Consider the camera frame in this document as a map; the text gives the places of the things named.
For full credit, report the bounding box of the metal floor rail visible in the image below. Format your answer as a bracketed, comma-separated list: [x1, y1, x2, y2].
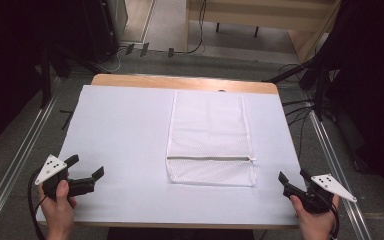
[0, 94, 63, 236]
[308, 108, 373, 240]

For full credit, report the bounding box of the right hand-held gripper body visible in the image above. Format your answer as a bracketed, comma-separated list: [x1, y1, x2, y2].
[282, 173, 358, 215]

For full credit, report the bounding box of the white floor cable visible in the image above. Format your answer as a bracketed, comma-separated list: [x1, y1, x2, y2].
[94, 46, 128, 75]

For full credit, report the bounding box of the white table cover sheet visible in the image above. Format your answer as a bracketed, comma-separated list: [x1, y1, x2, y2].
[35, 84, 307, 228]

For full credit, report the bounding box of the black metal stand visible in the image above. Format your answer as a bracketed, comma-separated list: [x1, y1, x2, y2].
[262, 56, 333, 123]
[39, 44, 98, 110]

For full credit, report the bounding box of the black computer tower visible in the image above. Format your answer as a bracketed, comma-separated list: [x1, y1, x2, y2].
[81, 0, 129, 64]

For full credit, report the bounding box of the white mesh laundry bag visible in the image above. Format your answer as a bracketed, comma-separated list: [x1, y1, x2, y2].
[165, 89, 258, 188]

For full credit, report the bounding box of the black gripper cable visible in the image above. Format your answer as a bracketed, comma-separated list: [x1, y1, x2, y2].
[27, 169, 48, 240]
[327, 201, 342, 240]

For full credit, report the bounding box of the black hanging cable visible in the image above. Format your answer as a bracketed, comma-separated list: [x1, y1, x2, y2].
[176, 0, 208, 56]

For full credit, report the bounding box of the person's left hand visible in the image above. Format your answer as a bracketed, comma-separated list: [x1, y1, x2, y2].
[38, 179, 78, 240]

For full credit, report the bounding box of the bundle of black floor cables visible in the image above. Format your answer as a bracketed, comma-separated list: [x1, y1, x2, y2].
[278, 63, 318, 162]

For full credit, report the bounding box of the wooden platform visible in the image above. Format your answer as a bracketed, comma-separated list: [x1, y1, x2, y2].
[185, 0, 343, 64]

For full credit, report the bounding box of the dark curtain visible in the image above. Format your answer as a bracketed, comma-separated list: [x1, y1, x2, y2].
[313, 0, 384, 204]
[0, 0, 91, 157]

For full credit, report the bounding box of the person's right hand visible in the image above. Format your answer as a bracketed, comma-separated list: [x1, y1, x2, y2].
[289, 194, 340, 240]

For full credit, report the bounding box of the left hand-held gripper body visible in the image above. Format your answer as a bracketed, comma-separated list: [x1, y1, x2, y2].
[34, 154, 96, 201]

